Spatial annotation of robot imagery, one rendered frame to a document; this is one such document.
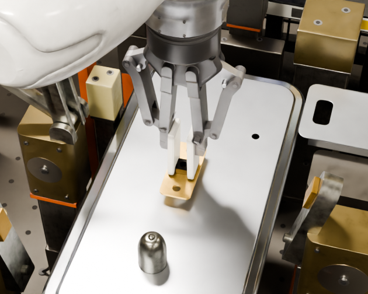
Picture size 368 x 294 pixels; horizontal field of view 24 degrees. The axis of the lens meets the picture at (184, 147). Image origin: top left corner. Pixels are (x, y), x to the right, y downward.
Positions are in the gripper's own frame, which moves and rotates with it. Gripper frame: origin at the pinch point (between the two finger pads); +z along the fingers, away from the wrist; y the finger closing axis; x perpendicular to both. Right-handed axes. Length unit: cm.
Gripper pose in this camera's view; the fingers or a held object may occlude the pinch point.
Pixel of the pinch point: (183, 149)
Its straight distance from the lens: 98.9
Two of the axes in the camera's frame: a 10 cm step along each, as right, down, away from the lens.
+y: 9.6, 2.0, -1.8
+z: 0.0, 6.6, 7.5
